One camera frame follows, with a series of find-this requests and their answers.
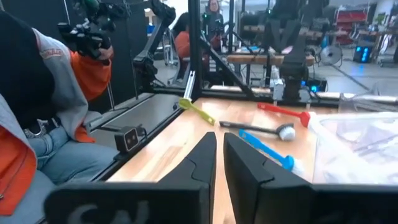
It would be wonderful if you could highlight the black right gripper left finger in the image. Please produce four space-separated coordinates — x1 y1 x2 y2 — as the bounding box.
43 131 218 224

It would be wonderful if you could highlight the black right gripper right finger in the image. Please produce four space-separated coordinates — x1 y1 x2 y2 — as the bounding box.
223 132 398 224

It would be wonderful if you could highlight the blue dish brush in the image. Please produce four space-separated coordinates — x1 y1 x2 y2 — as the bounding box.
238 129 306 179

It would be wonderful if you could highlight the frosted clear plastic bin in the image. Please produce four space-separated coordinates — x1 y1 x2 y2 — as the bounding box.
307 111 398 187

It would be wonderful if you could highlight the clear plastic tray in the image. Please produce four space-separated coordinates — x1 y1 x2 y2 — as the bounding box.
337 80 398 113

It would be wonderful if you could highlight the person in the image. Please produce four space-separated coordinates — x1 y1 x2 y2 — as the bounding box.
0 11 121 224
201 0 225 54
172 11 195 78

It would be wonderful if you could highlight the wooden workbench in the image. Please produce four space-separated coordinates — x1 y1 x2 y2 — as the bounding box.
226 46 315 86

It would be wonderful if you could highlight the person's hand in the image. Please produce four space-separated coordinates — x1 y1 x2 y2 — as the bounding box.
95 45 114 67

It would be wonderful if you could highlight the grey floor fan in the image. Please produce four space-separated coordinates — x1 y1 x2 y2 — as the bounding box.
319 44 343 68

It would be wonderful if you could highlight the blue-lit computer case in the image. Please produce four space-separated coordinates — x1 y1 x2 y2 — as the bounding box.
353 45 374 63

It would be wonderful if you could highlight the red storage shelf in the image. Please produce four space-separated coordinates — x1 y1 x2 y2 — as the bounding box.
335 8 368 45

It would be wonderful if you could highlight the black table-level camera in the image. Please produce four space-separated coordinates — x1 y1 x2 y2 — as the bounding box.
113 124 147 156

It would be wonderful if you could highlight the silver metal bracket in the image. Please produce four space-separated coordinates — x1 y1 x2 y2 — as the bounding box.
183 70 197 100

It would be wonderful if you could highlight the black aluminium table frame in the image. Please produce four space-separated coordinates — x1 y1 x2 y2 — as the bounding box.
90 0 398 184

